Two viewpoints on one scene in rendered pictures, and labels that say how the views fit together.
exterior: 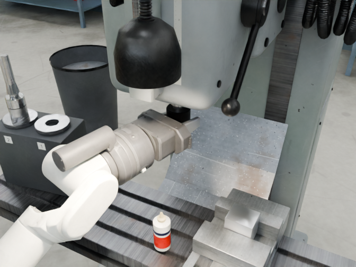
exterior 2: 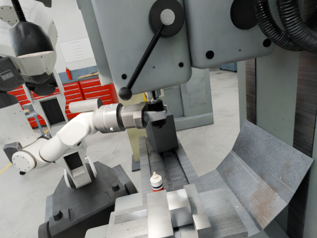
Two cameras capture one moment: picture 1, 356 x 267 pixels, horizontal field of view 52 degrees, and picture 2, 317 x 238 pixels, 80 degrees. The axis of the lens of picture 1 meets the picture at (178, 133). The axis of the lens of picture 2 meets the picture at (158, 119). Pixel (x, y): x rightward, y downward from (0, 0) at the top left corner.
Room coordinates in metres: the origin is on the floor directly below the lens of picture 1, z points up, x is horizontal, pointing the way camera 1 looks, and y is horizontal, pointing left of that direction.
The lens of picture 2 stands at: (0.35, -0.46, 1.40)
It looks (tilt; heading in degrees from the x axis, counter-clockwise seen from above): 20 degrees down; 60
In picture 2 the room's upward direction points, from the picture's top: 11 degrees counter-clockwise
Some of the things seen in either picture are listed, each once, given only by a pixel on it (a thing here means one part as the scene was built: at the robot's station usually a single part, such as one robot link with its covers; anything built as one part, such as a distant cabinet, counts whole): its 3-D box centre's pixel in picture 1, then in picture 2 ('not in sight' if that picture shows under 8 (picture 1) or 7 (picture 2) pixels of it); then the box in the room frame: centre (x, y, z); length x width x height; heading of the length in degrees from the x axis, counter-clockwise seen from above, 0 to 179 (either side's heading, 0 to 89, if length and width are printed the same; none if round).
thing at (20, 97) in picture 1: (14, 97); not in sight; (0.84, 0.43, 1.16); 0.05 x 0.05 x 0.01
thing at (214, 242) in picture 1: (230, 249); (159, 216); (0.49, -0.11, 0.99); 0.15 x 0.06 x 0.04; 61
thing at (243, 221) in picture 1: (241, 225); (179, 207); (0.54, -0.14, 1.01); 0.06 x 0.05 x 0.06; 61
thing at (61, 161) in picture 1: (89, 162); (93, 116); (0.47, 0.14, 1.24); 0.11 x 0.11 x 0.11; 48
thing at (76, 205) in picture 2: not in sight; (84, 184); (0.40, 0.85, 0.59); 0.64 x 0.52 x 0.33; 84
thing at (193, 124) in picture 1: (189, 128); (154, 116); (0.59, -0.02, 1.23); 0.06 x 0.02 x 0.03; 138
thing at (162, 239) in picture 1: (161, 229); (157, 184); (0.58, 0.04, 0.96); 0.04 x 0.04 x 0.11
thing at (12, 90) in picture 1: (8, 76); not in sight; (0.84, 0.43, 1.22); 0.03 x 0.03 x 0.11
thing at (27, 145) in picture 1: (43, 150); (158, 126); (0.83, 0.38, 1.00); 0.22 x 0.12 x 0.20; 73
